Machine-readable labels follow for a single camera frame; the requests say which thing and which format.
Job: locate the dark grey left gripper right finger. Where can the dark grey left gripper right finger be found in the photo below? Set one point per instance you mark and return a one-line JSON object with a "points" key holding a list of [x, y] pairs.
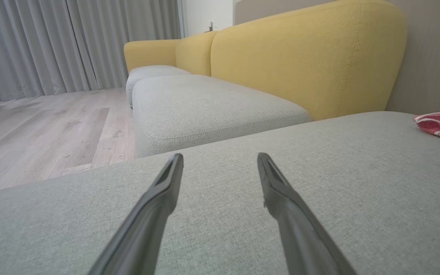
{"points": [[300, 229]]}

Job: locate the grey pleated curtain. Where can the grey pleated curtain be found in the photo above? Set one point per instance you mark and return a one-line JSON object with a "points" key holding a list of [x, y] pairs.
{"points": [[21, 46], [128, 23]]}

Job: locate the small white wall fixture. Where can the small white wall fixture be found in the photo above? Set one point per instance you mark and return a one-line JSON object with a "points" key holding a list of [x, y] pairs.
{"points": [[211, 26]]}

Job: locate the small grey sofa seat cushion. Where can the small grey sofa seat cushion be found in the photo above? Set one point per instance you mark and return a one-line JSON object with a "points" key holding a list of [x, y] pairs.
{"points": [[147, 72]]}

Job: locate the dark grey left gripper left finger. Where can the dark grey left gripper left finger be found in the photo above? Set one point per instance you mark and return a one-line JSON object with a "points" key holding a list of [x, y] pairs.
{"points": [[143, 229]]}

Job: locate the wide yellow sofa backrest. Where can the wide yellow sofa backrest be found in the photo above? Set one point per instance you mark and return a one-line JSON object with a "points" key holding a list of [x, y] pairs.
{"points": [[300, 57]]}

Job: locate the narrow yellow sofa backrest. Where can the narrow yellow sofa backrest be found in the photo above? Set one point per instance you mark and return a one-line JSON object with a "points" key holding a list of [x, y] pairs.
{"points": [[195, 53]]}

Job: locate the yellow sofa armrest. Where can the yellow sofa armrest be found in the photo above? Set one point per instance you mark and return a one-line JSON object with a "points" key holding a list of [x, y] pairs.
{"points": [[147, 51]]}

